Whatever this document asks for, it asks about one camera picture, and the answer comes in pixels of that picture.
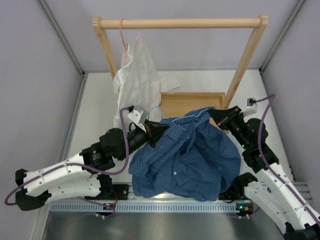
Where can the aluminium mounting rail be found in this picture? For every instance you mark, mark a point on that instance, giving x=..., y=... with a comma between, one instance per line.
x=302, y=187

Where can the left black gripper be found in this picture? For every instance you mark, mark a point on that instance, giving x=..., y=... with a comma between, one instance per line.
x=154, y=132

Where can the light blue wire hanger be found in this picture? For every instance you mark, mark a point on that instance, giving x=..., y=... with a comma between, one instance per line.
x=160, y=113

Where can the slotted cable duct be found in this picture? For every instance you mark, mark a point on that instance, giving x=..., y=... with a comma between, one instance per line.
x=153, y=207

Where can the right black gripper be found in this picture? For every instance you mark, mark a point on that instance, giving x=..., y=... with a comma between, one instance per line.
x=220, y=116

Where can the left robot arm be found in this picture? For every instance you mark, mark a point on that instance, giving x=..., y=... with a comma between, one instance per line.
x=86, y=173

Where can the white shirt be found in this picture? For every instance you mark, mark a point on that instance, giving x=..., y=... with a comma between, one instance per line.
x=137, y=82

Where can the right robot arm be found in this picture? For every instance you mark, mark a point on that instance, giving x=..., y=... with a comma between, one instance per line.
x=268, y=185

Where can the pink wire hanger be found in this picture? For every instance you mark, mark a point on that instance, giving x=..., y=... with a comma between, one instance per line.
x=124, y=43

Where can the wooden clothes rack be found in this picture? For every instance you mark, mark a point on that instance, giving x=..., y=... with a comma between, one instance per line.
x=172, y=101

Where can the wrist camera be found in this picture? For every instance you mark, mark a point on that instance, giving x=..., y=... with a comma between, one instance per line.
x=251, y=104
x=138, y=115

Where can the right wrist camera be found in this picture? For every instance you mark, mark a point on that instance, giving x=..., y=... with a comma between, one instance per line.
x=251, y=104

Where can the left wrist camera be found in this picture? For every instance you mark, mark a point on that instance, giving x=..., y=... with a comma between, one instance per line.
x=138, y=115

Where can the blue checkered shirt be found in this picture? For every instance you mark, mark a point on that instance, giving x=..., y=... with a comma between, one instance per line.
x=192, y=159

